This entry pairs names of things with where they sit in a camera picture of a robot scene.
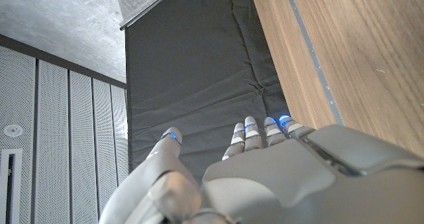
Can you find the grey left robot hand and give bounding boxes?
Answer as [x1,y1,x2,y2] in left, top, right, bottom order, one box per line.
[98,115,424,224]

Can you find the wooden panel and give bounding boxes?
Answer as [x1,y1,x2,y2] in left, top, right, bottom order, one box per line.
[283,0,345,125]

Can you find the black backdrop curtain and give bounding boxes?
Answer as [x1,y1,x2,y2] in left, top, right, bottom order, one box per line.
[125,0,291,182]

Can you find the white round ceiling sensor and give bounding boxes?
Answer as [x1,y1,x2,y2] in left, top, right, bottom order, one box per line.
[3,124,24,138]

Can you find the white ceiling vent slot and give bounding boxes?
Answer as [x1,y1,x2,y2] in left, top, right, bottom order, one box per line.
[0,148,23,224]

